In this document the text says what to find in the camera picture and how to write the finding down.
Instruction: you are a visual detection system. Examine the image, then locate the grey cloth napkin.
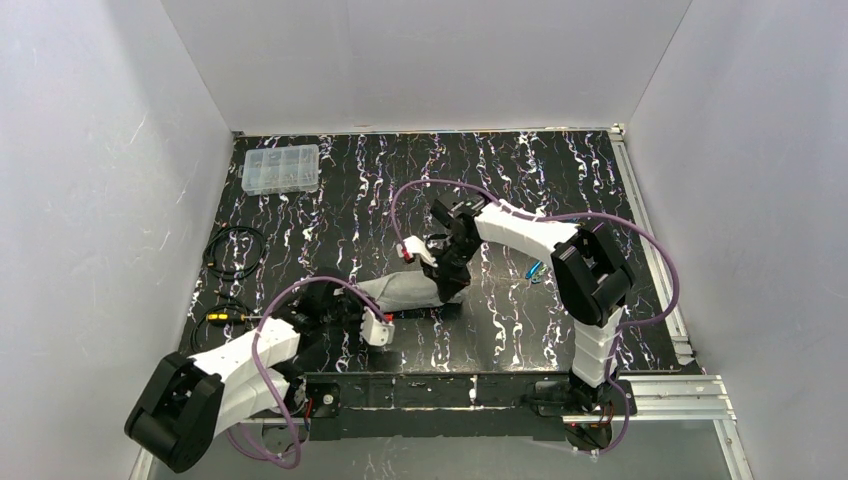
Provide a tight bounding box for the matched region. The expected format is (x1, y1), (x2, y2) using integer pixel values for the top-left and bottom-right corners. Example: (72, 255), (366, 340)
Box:
(356, 271), (467, 313)

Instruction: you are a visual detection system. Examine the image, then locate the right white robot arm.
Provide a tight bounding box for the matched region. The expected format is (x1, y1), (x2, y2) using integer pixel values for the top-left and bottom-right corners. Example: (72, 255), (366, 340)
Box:
(422, 192), (635, 399)

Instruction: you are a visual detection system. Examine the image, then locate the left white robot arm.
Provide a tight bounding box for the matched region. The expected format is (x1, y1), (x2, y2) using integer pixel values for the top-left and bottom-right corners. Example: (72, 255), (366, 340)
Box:
(124, 276), (394, 473)

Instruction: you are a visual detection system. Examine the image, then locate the clear plastic organizer box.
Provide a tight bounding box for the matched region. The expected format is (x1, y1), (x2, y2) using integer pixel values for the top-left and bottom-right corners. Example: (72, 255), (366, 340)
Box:
(241, 144), (320, 196)

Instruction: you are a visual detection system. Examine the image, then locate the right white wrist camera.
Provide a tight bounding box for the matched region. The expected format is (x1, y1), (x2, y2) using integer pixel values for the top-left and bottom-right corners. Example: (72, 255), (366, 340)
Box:
(396, 236), (438, 267)

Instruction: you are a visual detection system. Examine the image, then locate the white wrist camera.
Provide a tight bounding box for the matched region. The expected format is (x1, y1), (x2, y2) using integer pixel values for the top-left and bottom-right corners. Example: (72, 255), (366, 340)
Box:
(360, 308), (395, 347)
(396, 236), (438, 267)

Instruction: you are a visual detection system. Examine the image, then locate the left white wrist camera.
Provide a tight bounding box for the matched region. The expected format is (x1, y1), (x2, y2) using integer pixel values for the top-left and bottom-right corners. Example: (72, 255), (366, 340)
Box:
(360, 308), (395, 347)

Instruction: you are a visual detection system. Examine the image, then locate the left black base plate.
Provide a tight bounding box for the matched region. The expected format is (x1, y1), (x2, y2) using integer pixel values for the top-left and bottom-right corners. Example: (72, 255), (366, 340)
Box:
(293, 381), (341, 419)

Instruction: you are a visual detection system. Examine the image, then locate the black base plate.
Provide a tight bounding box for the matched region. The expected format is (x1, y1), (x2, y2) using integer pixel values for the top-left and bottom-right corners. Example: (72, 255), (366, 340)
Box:
(524, 380), (638, 416)
(293, 381), (341, 419)

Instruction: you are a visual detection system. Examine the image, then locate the lower black coiled cable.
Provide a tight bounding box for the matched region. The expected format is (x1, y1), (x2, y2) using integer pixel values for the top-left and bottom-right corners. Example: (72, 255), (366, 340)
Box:
(189, 301), (266, 356)

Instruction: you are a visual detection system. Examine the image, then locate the black coiled cable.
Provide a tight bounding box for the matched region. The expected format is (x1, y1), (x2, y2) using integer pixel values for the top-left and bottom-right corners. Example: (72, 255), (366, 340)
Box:
(189, 301), (266, 356)
(202, 226), (269, 282)

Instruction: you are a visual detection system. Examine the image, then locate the upper black coiled cable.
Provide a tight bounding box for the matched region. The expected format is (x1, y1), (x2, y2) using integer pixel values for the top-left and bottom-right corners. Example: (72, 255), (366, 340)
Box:
(202, 226), (269, 282)

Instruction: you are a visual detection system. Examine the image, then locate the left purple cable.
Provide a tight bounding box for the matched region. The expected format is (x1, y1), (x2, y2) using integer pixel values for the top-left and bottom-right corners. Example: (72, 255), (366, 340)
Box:
(225, 275), (396, 470)

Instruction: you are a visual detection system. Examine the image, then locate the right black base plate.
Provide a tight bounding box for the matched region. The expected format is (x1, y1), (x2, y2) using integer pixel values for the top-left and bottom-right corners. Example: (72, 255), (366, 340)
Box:
(524, 380), (638, 416)

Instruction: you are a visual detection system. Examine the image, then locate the aluminium front rail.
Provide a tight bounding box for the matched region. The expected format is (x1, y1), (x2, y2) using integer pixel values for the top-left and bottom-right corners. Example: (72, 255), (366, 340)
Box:
(290, 372), (736, 424)

